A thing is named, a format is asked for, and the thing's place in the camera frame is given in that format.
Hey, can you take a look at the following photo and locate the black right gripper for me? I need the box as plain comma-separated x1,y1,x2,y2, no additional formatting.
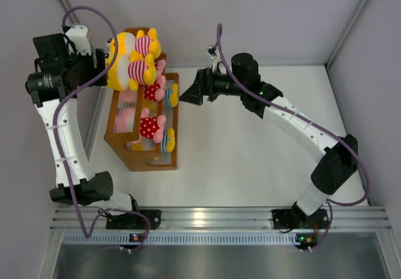
179,65,245,107

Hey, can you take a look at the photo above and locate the yellow blue-striped toy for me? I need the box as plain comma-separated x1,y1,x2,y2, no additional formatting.
131,127,176,154
161,83,179,108

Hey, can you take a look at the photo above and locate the yellow pink-striped toy front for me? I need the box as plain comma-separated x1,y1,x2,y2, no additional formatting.
106,53,157,92

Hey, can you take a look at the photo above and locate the yellow pink-striped toy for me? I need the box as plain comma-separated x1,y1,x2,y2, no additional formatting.
105,28,162,60
106,53,157,92

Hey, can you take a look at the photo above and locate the pink red-dotted toy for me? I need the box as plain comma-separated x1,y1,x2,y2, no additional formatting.
155,59,166,78
120,75,167,102

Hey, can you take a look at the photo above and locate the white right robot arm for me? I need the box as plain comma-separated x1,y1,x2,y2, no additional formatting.
179,48,358,229

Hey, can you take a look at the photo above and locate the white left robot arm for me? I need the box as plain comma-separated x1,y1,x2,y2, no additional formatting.
25,24,142,229

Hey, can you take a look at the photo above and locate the yellow blue-striped toy on shelf front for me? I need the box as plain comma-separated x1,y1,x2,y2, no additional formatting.
131,127,176,154

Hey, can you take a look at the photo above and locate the pink toy on shelf front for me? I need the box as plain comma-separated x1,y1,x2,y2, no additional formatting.
114,107,167,144

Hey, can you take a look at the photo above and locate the wooden tiered shelf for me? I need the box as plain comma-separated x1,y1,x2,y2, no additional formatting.
104,28,179,172

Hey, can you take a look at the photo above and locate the left aluminium frame post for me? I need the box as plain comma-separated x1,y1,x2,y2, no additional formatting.
46,0,109,73

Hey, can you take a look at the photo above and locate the aluminium frame post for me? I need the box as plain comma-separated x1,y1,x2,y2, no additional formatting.
46,0,109,73
325,0,372,72

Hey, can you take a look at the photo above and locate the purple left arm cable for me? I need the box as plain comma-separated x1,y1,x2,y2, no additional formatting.
53,5,151,255

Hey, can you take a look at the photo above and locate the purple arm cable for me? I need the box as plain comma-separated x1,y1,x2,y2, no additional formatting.
53,5,151,255
216,23,372,251

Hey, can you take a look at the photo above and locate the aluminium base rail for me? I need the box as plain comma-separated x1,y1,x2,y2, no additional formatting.
49,206,392,233

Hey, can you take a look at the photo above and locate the black right mount plate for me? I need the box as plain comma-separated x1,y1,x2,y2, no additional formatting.
272,208,330,231

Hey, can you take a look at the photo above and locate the black mount plate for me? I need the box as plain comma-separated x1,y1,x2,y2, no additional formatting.
106,209,162,230
272,208,330,231

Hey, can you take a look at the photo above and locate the black left mount plate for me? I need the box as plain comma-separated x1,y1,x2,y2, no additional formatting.
106,209,162,230

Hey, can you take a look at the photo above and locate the white slotted cable duct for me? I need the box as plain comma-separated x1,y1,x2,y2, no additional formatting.
63,231,312,246

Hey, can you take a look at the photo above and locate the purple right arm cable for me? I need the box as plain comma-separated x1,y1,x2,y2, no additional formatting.
216,23,372,251

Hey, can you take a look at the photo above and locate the right aluminium frame post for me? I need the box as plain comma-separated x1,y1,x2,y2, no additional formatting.
325,0,372,72

